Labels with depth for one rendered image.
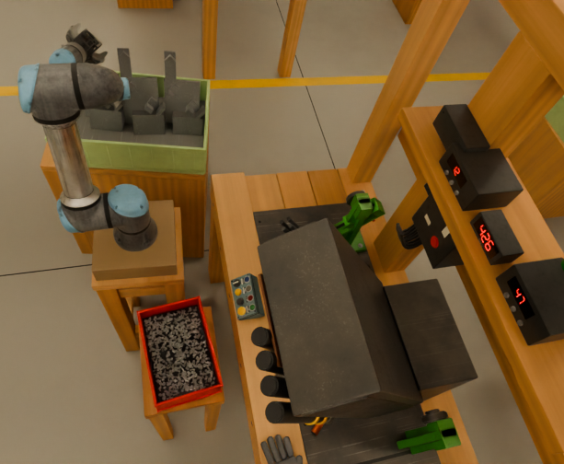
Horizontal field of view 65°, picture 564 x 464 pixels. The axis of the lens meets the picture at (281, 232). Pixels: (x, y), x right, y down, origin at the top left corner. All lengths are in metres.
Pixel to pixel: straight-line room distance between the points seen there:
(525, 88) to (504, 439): 2.09
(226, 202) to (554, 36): 1.19
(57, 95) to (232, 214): 0.78
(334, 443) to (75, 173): 1.12
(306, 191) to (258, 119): 1.55
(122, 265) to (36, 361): 1.08
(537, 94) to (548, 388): 0.62
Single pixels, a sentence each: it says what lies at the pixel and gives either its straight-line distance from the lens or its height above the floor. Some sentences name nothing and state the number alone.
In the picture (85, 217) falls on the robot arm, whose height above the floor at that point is 1.14.
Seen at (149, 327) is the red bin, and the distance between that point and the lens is 1.59.
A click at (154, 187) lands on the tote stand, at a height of 0.68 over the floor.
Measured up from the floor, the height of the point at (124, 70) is 1.06.
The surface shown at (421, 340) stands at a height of 1.24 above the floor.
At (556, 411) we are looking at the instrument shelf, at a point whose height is 1.54.
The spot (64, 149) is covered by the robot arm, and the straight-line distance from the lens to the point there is 1.37.
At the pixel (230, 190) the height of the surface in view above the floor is 0.90.
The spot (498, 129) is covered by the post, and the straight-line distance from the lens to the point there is 1.22.
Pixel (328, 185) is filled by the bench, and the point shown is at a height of 0.88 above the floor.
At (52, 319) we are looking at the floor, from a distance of 2.63.
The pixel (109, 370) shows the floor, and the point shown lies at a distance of 2.49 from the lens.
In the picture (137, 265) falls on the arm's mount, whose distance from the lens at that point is 1.62.
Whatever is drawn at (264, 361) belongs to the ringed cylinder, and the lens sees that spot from 0.89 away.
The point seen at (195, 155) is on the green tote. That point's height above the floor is 0.92.
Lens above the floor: 2.38
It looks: 58 degrees down
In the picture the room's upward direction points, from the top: 17 degrees clockwise
